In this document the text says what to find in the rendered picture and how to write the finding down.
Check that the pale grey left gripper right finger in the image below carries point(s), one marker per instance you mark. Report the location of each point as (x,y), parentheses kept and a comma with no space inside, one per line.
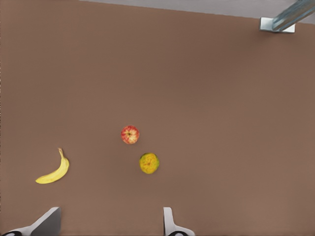
(168,222)

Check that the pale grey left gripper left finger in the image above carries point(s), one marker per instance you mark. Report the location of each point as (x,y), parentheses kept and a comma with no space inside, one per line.
(46,222)

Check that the red yellow apple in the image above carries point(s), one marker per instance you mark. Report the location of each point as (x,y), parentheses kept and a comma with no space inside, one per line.
(130,134)

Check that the yellow banana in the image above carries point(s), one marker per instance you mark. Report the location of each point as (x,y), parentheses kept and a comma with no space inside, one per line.
(57,172)

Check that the green yellow citrus fruit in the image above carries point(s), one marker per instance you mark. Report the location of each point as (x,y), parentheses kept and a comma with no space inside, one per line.
(148,163)

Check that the silver frame post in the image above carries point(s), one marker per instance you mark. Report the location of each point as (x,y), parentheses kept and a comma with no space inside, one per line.
(283,20)

